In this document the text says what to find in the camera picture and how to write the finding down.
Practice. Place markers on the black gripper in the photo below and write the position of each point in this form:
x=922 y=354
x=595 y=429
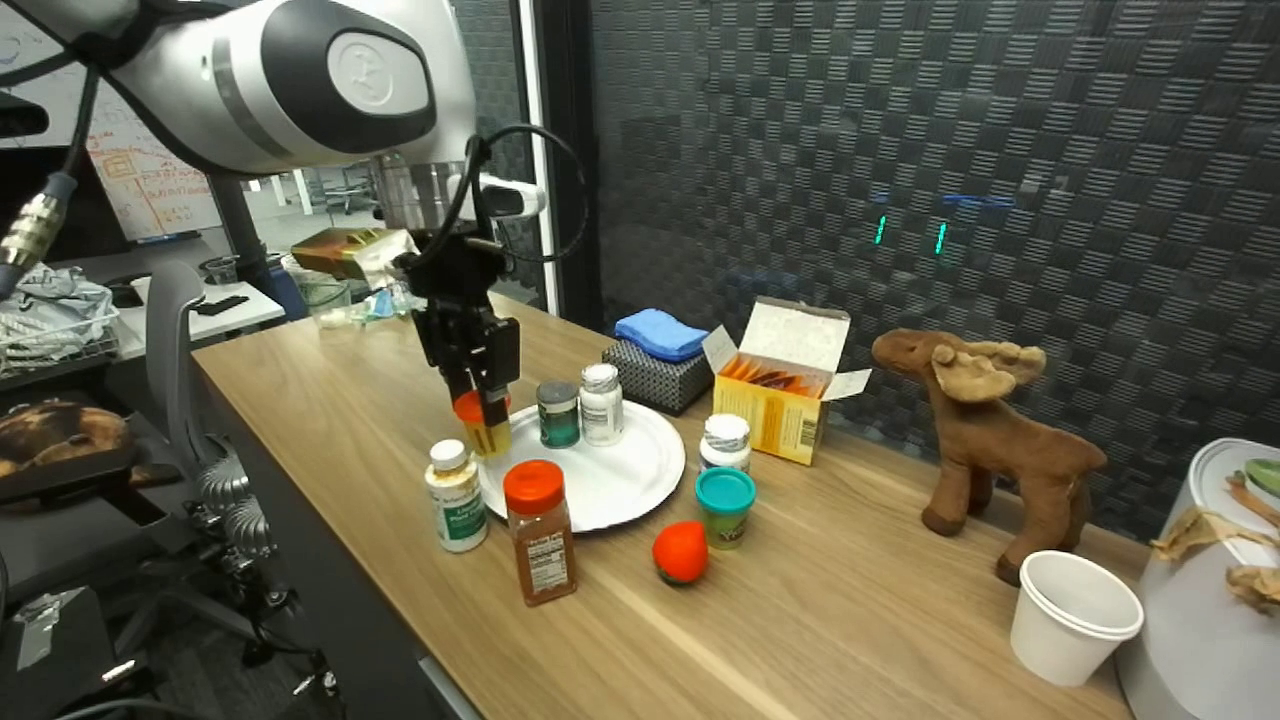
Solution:
x=461 y=300

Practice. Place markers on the yellow tub orange lid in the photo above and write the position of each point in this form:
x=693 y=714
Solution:
x=493 y=440

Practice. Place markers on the green can grey lid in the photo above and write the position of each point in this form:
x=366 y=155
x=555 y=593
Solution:
x=558 y=416

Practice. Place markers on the white cap pill bottle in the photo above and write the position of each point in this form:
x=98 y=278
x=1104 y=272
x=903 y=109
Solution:
x=603 y=400
x=725 y=435

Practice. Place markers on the spice bottle orange cap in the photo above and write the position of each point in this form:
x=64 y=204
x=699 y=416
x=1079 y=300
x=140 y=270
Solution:
x=541 y=543

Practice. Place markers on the green tub teal lid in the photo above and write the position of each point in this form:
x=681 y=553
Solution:
x=725 y=497

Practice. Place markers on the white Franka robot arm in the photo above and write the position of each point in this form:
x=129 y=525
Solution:
x=264 y=83

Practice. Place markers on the white round plate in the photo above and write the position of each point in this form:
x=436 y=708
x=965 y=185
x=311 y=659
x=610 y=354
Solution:
x=603 y=487

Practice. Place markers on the white bottle green label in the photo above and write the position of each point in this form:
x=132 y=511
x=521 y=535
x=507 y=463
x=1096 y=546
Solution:
x=457 y=504

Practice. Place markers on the blue sponge block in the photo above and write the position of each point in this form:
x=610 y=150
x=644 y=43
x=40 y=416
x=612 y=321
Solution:
x=660 y=334

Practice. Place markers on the small red tomato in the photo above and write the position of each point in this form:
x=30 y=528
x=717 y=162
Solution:
x=681 y=553

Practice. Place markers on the dark stand pole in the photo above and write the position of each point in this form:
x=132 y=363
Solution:
x=254 y=254

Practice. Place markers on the open yellow cardboard box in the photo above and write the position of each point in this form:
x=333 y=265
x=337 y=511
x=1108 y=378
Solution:
x=783 y=400

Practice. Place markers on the grey corrugated conduit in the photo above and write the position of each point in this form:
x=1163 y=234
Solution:
x=173 y=384

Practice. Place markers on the whiteboard with red writing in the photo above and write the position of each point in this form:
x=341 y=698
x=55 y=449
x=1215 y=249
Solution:
x=153 y=185

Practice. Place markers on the black office chair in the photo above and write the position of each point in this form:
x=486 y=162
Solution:
x=161 y=643

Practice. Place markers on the brown patterned cushion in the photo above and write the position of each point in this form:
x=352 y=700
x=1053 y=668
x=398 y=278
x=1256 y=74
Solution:
x=63 y=435

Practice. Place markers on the green indicator light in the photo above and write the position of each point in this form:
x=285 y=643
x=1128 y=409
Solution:
x=943 y=236
x=880 y=230

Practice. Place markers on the grey cloth pile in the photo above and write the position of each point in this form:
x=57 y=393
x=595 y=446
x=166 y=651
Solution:
x=55 y=324

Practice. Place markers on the white paper tag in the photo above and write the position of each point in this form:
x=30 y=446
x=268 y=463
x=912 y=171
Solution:
x=46 y=625

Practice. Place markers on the brown plush moose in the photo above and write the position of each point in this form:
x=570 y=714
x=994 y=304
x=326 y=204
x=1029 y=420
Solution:
x=1000 y=455

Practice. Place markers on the white paper cup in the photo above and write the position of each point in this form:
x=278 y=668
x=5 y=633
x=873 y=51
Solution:
x=1072 y=621

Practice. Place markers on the brown dried plant piece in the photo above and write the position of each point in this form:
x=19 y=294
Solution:
x=1201 y=535

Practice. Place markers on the white bucket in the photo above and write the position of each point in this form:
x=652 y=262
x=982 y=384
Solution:
x=1201 y=655

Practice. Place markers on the white frame post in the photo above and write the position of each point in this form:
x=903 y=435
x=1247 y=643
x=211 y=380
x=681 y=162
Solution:
x=535 y=66

